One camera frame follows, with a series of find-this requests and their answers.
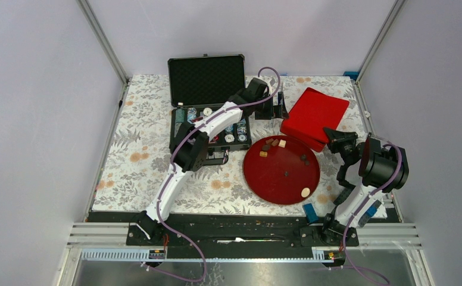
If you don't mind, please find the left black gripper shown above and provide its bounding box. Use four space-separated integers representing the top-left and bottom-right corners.
252 91 288 120

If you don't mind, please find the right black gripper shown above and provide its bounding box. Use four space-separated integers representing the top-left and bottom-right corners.
322 126 358 166

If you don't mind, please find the red square box lid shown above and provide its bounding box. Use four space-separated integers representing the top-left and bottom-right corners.
280 88 349 153

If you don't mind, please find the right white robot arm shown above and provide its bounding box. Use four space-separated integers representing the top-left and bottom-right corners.
320 127 409 245

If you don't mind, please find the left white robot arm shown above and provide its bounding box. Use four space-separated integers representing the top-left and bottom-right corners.
135 77 282 245

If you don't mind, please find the white oval chocolate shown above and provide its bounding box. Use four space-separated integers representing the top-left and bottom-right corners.
301 188 311 198

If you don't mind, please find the grey lego baseplate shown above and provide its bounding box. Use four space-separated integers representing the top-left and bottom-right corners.
334 185 383 228

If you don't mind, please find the round red tray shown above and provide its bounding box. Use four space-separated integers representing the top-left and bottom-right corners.
242 135 321 205

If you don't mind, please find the black poker chip case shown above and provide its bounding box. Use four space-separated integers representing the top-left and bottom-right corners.
168 54 252 166

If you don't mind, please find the blue lego brick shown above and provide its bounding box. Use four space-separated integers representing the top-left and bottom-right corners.
302 203 319 224

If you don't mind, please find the floral tablecloth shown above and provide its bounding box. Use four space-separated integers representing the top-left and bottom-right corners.
92 74 368 216

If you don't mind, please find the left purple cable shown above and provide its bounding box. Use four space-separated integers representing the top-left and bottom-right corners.
141 66 282 284

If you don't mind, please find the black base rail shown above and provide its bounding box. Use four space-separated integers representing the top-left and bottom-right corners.
125 213 343 259

